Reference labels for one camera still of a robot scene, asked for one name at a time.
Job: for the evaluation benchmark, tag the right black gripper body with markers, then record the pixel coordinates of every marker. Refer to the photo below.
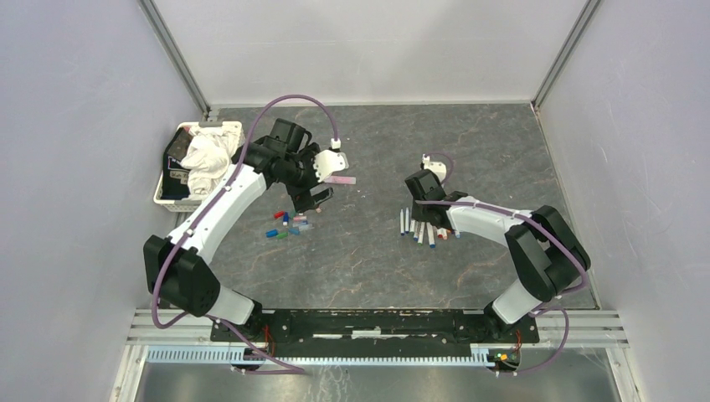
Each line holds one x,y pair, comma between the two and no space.
418,212

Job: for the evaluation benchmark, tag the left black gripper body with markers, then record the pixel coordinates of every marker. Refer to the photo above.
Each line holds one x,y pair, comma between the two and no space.
300,176

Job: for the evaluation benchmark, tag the lilac highlighter pen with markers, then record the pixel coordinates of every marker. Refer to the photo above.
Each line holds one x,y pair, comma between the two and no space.
341,180

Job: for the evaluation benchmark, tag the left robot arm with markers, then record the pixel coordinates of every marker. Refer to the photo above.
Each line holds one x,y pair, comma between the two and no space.
177,265

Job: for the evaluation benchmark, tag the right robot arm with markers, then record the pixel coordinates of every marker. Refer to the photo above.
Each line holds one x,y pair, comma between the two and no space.
548,258

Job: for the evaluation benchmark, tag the white crumpled cloth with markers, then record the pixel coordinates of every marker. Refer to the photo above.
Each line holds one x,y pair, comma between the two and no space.
209,156

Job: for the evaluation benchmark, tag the white plastic basket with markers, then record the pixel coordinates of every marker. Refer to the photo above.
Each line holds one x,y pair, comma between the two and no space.
187,205

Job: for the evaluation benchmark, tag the black box in basket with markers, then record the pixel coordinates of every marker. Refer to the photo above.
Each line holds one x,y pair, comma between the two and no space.
174,175

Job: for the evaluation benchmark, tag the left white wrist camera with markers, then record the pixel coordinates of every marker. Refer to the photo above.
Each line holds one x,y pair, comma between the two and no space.
328,162

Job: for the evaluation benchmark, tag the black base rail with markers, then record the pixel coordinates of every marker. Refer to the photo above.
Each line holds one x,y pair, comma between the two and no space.
409,347

